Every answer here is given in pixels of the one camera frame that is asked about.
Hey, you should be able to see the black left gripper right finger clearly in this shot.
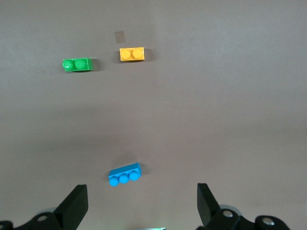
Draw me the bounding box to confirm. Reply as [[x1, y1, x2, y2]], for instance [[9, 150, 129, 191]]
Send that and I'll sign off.
[[197, 183, 292, 230]]

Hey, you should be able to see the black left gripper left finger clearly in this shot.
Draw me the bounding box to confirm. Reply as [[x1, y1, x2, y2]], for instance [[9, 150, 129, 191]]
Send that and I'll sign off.
[[0, 184, 89, 230]]

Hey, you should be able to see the yellow two-stud toy block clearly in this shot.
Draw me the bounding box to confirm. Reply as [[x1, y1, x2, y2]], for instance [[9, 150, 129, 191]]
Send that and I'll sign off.
[[119, 46, 146, 62]]

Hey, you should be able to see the blue three-stud toy block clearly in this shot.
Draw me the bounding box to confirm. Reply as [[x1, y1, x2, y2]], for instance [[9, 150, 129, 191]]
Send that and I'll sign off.
[[107, 162, 142, 187]]

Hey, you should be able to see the green two-stud toy block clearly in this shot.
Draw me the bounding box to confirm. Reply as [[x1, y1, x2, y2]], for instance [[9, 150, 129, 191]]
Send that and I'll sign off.
[[62, 57, 94, 72]]

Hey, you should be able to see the brown tape patch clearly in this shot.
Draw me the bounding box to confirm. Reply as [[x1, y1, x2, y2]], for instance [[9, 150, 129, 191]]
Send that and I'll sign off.
[[114, 30, 127, 44]]

